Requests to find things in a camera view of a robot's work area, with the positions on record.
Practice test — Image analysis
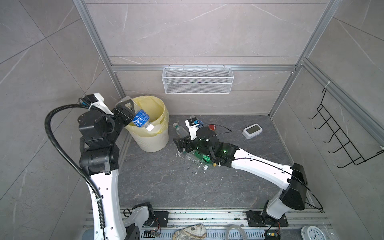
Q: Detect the clear bottle blue label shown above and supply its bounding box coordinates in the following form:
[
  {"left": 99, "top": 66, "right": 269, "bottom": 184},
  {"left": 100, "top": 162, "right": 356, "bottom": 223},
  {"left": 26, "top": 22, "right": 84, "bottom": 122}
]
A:
[{"left": 132, "top": 109, "right": 154, "bottom": 132}]

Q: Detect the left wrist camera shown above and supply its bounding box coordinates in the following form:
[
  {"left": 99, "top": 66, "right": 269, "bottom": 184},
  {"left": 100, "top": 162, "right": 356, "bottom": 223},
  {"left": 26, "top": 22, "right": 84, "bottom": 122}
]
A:
[{"left": 79, "top": 93, "right": 113, "bottom": 115}]

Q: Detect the white tape roll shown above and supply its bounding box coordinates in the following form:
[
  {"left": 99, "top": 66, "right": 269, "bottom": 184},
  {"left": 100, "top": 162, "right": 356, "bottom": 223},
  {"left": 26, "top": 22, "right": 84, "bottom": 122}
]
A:
[{"left": 225, "top": 225, "right": 248, "bottom": 240}]

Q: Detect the green bottle yellow cap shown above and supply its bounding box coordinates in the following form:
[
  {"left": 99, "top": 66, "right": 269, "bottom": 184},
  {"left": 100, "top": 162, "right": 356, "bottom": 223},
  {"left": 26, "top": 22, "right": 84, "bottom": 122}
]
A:
[{"left": 193, "top": 151, "right": 217, "bottom": 167}]

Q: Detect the patterned cloth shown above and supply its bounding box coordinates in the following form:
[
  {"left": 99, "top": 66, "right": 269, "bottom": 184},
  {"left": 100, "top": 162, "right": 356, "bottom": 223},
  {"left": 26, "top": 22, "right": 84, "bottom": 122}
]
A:
[{"left": 173, "top": 224, "right": 207, "bottom": 240}]

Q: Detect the white round analog clock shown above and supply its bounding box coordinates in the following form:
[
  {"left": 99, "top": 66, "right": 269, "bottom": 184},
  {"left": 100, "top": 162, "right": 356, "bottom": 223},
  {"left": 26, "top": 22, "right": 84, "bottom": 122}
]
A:
[{"left": 301, "top": 226, "right": 326, "bottom": 240}]

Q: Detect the white wire mesh basket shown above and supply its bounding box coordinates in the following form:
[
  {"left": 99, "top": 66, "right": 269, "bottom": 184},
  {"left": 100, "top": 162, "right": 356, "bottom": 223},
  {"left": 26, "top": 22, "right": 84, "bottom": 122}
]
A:
[{"left": 162, "top": 67, "right": 234, "bottom": 95}]

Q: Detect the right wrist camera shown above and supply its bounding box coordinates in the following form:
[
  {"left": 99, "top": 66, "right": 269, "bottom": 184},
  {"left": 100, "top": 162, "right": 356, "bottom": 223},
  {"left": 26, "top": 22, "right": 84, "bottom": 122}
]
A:
[{"left": 185, "top": 116, "right": 200, "bottom": 141}]

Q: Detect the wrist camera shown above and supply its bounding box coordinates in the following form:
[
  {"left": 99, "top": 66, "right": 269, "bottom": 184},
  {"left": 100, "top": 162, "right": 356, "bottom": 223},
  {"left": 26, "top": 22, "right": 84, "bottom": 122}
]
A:
[
  {"left": 79, "top": 93, "right": 113, "bottom": 115},
  {"left": 185, "top": 116, "right": 200, "bottom": 141}
]

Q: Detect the small clear bottle white cap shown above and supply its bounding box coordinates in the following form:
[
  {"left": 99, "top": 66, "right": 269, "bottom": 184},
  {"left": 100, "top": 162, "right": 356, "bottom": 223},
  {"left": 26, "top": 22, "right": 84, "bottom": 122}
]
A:
[{"left": 173, "top": 123, "right": 189, "bottom": 138}]

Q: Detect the black wire hook rack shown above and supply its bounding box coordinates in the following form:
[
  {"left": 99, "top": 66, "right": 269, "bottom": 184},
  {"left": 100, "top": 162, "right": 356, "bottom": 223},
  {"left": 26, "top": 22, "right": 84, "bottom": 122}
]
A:
[{"left": 308, "top": 88, "right": 384, "bottom": 169}]

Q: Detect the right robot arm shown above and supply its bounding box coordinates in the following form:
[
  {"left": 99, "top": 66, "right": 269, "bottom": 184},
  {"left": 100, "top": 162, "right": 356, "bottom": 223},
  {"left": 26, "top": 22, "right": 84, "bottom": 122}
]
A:
[{"left": 174, "top": 126, "right": 312, "bottom": 226}]

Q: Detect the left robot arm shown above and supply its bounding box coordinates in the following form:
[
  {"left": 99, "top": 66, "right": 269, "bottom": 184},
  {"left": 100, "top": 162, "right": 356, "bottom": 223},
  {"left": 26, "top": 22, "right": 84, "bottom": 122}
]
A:
[{"left": 45, "top": 95, "right": 155, "bottom": 240}]

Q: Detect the white bin with yellow liner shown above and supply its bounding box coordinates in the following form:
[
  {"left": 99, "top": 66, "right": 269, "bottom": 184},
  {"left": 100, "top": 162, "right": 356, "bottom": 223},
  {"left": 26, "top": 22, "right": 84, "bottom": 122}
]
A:
[{"left": 120, "top": 96, "right": 169, "bottom": 153}]

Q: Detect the white digital clock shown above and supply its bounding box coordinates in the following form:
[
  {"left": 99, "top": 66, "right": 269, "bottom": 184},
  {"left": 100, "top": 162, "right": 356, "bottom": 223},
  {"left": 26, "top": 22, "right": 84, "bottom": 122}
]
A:
[{"left": 242, "top": 124, "right": 263, "bottom": 140}]

